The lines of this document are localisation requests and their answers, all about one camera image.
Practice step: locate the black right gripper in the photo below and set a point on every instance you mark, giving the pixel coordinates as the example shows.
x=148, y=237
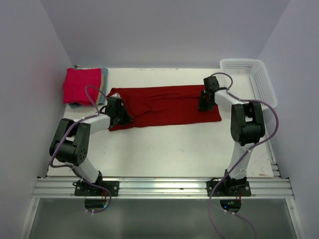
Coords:
x=202, y=107

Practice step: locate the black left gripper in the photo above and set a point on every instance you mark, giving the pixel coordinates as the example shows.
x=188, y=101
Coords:
x=127, y=119

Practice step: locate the dark red t shirt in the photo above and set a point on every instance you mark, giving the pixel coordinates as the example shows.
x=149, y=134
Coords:
x=160, y=106

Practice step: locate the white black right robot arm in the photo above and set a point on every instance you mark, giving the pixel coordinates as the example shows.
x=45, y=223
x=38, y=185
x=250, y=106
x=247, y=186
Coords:
x=247, y=128

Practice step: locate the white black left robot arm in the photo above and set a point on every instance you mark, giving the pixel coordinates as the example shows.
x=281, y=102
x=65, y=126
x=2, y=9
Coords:
x=69, y=147

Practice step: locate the folded tan t shirt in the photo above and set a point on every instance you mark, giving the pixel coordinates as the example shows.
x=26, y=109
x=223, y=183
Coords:
x=101, y=87

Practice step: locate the folded blue t shirt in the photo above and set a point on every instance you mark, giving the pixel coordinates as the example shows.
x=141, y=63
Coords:
x=102, y=98

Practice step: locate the white perforated plastic basket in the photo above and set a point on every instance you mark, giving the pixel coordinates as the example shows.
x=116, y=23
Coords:
x=250, y=80

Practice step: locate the folded pink t shirt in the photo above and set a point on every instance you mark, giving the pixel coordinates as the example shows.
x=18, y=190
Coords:
x=75, y=82

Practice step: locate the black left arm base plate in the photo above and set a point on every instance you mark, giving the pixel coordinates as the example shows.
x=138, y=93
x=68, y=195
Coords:
x=105, y=188

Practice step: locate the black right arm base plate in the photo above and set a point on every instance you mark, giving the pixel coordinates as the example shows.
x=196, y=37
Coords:
x=222, y=191

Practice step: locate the aluminium mounting rail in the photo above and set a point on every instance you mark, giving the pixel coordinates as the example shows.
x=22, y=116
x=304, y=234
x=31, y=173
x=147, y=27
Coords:
x=162, y=188

